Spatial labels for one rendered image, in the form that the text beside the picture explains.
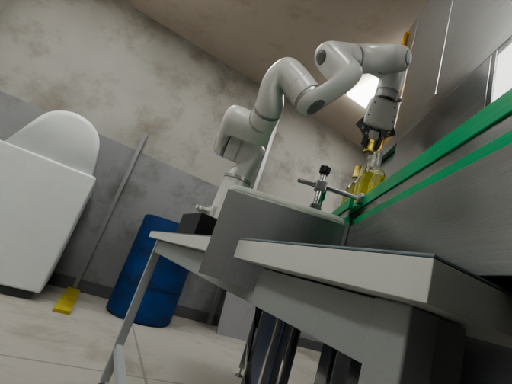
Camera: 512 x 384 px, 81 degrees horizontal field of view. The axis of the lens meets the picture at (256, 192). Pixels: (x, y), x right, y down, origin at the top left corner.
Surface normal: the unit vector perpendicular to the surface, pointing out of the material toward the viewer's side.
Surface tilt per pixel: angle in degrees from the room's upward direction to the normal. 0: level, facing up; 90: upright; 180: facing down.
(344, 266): 90
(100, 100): 90
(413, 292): 90
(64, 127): 90
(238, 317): 79
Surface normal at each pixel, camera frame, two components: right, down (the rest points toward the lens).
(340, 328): -0.85, -0.39
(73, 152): 0.48, -0.08
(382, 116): -0.06, 0.04
